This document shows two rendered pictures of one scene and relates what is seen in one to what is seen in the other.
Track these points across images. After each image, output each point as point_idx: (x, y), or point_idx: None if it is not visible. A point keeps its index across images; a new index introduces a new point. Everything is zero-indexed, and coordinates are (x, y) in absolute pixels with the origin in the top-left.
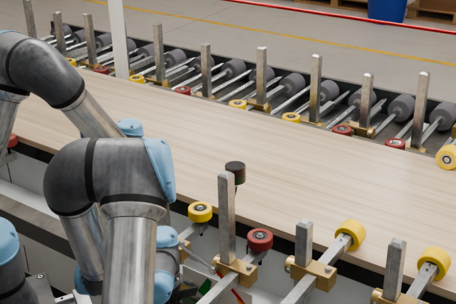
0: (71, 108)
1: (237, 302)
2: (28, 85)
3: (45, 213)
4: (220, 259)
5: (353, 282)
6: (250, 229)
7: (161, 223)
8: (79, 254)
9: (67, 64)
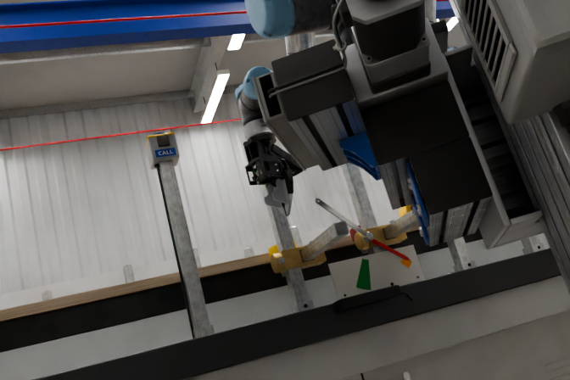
0: None
1: (402, 265)
2: None
3: None
4: (366, 226)
5: (439, 251)
6: (331, 259)
7: (286, 225)
8: None
9: None
